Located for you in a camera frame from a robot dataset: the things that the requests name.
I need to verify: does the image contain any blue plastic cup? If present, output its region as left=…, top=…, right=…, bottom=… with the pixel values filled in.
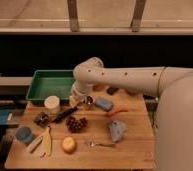
left=15, top=127, right=34, bottom=145

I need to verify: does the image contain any bunch of dark grapes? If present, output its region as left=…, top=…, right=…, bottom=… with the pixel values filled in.
left=66, top=116, right=87, bottom=133

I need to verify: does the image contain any yellow apple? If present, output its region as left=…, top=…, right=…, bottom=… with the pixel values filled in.
left=61, top=137, right=77, bottom=154

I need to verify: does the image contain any purple bowl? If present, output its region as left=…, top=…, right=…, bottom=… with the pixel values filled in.
left=126, top=90, right=138, bottom=96

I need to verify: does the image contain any orange bowl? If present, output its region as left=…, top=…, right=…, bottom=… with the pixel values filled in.
left=93, top=84, right=104, bottom=91

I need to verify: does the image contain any small metal cup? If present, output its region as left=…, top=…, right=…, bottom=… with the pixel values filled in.
left=83, top=96, right=93, bottom=110

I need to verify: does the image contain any orange carrot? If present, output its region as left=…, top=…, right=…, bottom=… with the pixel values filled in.
left=105, top=108, right=128, bottom=117

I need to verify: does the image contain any white cylindrical cup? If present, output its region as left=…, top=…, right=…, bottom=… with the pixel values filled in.
left=44, top=96, right=60, bottom=114

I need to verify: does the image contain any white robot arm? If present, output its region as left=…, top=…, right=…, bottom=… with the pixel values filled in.
left=71, top=57, right=193, bottom=171

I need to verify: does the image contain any right metal window post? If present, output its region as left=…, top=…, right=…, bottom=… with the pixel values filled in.
left=130, top=0, right=146, bottom=32

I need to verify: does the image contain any black rectangular block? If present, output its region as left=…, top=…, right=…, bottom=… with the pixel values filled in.
left=106, top=87, right=119, bottom=95

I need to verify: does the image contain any left metal window post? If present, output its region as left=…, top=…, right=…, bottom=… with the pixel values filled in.
left=67, top=0, right=79, bottom=32

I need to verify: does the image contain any wooden table board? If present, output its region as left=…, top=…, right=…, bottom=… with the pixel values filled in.
left=5, top=87, right=155, bottom=170

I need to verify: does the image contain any metal window post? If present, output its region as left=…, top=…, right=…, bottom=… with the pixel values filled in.
left=130, top=0, right=146, bottom=32
left=67, top=0, right=79, bottom=32

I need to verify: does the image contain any green plastic tray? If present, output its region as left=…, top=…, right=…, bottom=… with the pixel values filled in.
left=26, top=70, right=74, bottom=105

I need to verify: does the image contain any grey blue cloth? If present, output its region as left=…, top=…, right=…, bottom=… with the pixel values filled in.
left=108, top=120, right=127, bottom=142

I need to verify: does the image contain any blue sponge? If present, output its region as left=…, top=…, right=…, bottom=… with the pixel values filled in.
left=94, top=97, right=113, bottom=111

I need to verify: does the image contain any black handled brush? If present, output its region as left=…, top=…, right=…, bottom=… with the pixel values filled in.
left=34, top=107, right=77, bottom=127

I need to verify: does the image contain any blue object at left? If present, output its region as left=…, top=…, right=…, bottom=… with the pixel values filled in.
left=0, top=109, right=12, bottom=125

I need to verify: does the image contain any metal fork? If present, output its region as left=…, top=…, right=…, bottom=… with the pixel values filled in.
left=85, top=141, right=115, bottom=148

